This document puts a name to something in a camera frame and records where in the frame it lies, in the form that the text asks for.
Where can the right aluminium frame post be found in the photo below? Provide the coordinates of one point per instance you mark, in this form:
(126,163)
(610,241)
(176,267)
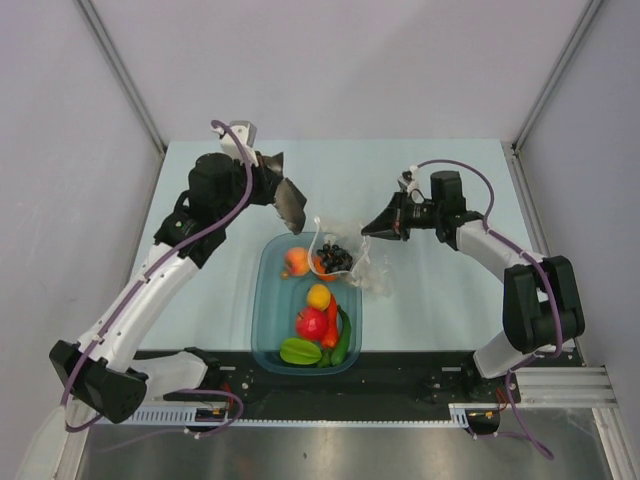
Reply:
(560,67)

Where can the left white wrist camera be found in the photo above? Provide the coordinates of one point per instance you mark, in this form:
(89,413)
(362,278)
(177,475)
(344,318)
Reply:
(235,136)

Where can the green cucumber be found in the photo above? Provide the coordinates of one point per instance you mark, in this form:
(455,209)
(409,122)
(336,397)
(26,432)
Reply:
(340,350)

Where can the peach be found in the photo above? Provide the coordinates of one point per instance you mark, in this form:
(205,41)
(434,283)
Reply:
(296,261)

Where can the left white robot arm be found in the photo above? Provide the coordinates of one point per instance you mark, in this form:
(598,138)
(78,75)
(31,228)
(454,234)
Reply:
(100,368)

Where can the red chili pepper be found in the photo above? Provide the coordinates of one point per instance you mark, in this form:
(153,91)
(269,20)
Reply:
(331,336)

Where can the green star fruit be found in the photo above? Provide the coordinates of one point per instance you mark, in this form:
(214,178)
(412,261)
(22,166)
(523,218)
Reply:
(300,352)

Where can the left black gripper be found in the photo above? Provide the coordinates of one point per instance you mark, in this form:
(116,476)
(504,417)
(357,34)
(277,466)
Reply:
(268,180)

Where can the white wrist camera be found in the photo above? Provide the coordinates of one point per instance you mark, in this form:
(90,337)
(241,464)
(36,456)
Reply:
(235,136)
(409,184)

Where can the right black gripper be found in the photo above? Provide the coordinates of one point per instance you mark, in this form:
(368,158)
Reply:
(394,217)

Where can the red apple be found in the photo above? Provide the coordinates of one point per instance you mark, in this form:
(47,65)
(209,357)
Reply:
(311,324)

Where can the white cable duct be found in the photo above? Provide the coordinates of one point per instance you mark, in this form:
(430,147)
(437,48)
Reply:
(185,416)

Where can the blue transparent plastic bin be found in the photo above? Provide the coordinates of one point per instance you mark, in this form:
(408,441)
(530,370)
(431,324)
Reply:
(287,336)

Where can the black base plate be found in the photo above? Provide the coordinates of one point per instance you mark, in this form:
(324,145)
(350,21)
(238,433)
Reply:
(378,387)

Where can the clear zip top bag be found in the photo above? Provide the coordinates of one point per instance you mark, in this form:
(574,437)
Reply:
(371,270)

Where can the left aluminium frame post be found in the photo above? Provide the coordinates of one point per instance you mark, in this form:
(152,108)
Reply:
(113,58)

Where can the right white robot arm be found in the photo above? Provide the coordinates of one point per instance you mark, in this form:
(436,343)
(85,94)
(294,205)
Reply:
(541,307)

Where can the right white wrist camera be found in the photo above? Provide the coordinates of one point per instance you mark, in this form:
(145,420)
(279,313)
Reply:
(409,184)

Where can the aluminium frame post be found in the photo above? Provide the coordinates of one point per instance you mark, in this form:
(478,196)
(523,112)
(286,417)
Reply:
(113,58)
(560,67)

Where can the dark grape bunch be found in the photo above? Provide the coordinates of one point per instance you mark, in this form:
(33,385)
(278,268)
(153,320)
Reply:
(335,258)

